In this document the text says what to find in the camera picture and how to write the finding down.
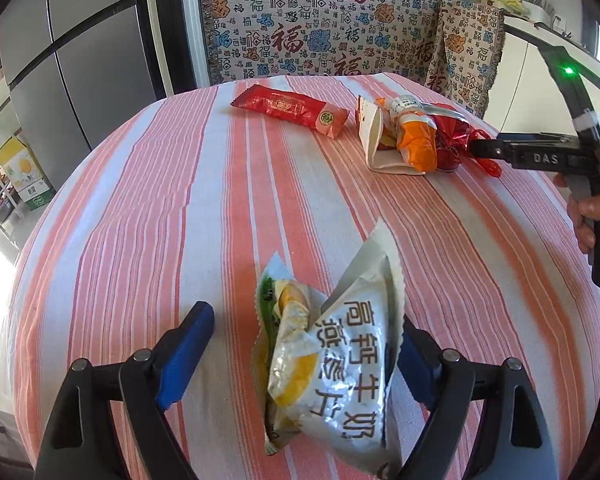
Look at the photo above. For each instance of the person's right hand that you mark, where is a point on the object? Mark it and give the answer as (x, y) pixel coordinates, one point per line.
(585, 210)

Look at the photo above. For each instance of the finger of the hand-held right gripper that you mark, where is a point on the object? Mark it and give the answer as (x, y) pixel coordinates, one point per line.
(487, 149)

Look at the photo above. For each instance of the orange wrapper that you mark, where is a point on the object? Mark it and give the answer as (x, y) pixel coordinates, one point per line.
(417, 142)

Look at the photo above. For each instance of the orange and white snack bag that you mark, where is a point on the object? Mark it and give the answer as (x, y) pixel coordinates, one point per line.
(372, 135)

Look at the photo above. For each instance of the red cellophane wrapper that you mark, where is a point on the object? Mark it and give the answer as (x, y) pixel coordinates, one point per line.
(450, 145)

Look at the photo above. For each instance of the yellow green cardboard box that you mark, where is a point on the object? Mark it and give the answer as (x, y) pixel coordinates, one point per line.
(22, 170)

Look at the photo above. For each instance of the patterned cloth covered furniture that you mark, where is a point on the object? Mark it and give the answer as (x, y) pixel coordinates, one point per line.
(305, 25)

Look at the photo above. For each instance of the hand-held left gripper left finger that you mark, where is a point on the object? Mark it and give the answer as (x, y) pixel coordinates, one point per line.
(185, 355)

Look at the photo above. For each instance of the pink striped tablecloth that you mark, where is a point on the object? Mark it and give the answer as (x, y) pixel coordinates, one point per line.
(180, 210)

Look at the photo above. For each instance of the red snack packet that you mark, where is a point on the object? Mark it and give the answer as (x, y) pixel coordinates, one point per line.
(285, 105)

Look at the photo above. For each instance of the grey refrigerator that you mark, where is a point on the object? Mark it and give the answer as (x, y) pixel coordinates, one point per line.
(95, 60)

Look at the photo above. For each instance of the white yellow snack bag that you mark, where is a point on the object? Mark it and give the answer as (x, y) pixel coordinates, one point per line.
(330, 385)

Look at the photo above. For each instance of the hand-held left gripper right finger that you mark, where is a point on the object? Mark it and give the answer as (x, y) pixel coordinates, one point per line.
(415, 365)

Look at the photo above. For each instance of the yellow green packet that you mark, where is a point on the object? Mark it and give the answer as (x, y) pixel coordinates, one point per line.
(500, 0)

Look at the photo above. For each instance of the narrow printed blanket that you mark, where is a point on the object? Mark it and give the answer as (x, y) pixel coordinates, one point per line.
(467, 50)

